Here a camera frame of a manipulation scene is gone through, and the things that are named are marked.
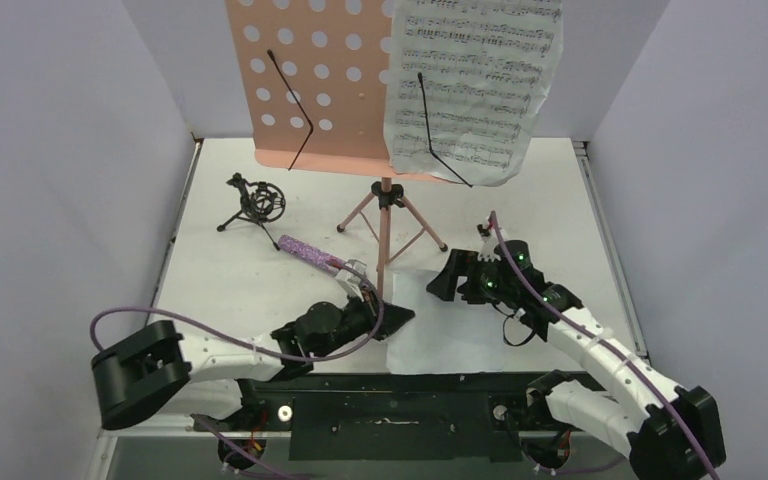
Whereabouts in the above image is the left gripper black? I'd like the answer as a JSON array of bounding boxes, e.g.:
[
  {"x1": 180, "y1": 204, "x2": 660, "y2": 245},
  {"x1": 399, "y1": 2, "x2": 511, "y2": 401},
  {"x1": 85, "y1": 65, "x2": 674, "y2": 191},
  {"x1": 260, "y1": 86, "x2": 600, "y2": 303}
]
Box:
[{"x1": 313, "y1": 285, "x2": 414, "y2": 360}]

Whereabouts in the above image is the white sheet music paper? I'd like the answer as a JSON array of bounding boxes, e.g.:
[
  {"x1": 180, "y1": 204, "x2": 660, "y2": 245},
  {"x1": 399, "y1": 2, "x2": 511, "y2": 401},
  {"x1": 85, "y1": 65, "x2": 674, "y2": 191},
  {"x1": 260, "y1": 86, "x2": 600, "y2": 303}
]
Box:
[
  {"x1": 383, "y1": 0, "x2": 564, "y2": 187},
  {"x1": 385, "y1": 269, "x2": 505, "y2": 375}
]

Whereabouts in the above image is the purple glitter microphone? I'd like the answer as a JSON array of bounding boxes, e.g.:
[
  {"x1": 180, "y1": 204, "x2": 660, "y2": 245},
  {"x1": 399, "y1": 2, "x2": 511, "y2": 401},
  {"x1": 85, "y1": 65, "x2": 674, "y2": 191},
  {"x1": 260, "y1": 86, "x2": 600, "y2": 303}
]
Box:
[{"x1": 277, "y1": 235, "x2": 345, "y2": 276}]

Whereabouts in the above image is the pink perforated music stand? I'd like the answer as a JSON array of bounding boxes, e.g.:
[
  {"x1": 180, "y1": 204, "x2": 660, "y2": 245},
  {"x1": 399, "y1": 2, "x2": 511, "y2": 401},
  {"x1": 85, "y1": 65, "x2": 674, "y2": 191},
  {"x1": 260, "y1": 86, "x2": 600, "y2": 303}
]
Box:
[{"x1": 223, "y1": 0, "x2": 475, "y2": 299}]

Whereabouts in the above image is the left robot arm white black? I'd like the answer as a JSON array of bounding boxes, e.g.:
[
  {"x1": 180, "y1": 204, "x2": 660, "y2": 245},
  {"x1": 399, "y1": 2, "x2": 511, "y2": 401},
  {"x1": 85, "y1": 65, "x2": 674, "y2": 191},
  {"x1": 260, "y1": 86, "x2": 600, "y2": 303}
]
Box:
[{"x1": 91, "y1": 292, "x2": 416, "y2": 431}]

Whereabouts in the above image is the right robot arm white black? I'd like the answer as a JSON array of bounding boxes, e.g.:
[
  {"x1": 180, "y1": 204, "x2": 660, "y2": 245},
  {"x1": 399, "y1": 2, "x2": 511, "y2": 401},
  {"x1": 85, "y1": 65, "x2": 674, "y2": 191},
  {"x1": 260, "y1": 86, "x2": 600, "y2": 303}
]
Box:
[{"x1": 426, "y1": 240, "x2": 727, "y2": 479}]

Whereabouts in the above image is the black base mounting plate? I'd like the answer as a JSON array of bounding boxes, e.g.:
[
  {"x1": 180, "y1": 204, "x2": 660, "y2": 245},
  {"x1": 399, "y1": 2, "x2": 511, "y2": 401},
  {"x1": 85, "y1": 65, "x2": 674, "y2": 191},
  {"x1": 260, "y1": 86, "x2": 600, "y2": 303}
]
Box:
[{"x1": 204, "y1": 372, "x2": 563, "y2": 462}]

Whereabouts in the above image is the left wrist camera silver box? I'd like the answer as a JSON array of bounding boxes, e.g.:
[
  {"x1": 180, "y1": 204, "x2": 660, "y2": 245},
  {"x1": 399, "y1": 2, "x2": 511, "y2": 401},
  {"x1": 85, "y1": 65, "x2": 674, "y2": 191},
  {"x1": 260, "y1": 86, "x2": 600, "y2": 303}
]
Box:
[{"x1": 332, "y1": 259, "x2": 379, "y2": 302}]

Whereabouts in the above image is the wrist camera silver box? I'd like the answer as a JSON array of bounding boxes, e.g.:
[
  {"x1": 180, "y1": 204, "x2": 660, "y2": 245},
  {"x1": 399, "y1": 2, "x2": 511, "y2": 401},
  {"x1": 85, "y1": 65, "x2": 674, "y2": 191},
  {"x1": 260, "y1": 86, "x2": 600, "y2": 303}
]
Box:
[
  {"x1": 332, "y1": 259, "x2": 379, "y2": 302},
  {"x1": 476, "y1": 223, "x2": 500, "y2": 262}
]

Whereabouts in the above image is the right wrist camera silver box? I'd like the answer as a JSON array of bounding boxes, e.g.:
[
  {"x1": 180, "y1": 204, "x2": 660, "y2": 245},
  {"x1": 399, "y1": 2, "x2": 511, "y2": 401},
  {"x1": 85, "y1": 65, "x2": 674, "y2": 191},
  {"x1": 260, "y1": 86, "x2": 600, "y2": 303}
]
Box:
[{"x1": 476, "y1": 223, "x2": 500, "y2": 262}]

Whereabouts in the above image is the black microphone shock mount tripod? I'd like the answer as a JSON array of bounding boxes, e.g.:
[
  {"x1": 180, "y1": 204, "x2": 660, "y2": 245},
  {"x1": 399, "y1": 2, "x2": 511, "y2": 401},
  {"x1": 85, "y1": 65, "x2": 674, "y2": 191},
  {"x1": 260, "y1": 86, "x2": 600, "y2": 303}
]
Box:
[{"x1": 216, "y1": 172, "x2": 287, "y2": 251}]

